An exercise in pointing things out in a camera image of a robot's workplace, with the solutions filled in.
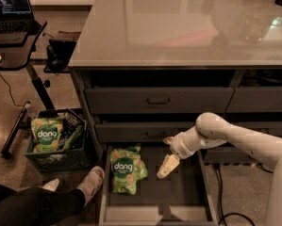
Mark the green snack bag in crate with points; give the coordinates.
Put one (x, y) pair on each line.
(73, 139)

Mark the grey cabinet with counter top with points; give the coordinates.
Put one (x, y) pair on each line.
(177, 43)

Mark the top right drawer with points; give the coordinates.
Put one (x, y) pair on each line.
(256, 99)

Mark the black kettle chip bag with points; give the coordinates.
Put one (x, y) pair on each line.
(71, 121)

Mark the white slipper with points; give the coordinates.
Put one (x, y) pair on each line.
(52, 185)
(92, 183)

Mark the open bottom left drawer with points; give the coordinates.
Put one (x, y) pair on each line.
(180, 199)

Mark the right white slipper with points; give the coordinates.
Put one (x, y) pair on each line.
(92, 183)

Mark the dark plastic crate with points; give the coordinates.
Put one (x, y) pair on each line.
(59, 161)

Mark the green rice chip bag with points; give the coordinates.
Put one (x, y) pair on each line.
(128, 168)

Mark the black laptop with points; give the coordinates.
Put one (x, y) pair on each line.
(16, 16)

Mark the top left drawer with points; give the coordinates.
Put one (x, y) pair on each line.
(157, 100)

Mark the middle left drawer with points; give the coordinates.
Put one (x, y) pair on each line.
(139, 131)

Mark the black laptop stand desk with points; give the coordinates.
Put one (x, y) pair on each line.
(15, 59)

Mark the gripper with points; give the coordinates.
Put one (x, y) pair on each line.
(178, 145)

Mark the bottom right drawer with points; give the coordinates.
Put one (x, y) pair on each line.
(228, 155)

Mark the person leg in black trousers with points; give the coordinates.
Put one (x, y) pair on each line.
(37, 206)

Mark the green chip bag in crate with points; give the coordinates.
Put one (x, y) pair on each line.
(46, 133)

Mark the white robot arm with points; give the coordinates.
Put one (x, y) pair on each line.
(210, 131)

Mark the left white slipper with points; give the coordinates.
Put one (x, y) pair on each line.
(52, 185)

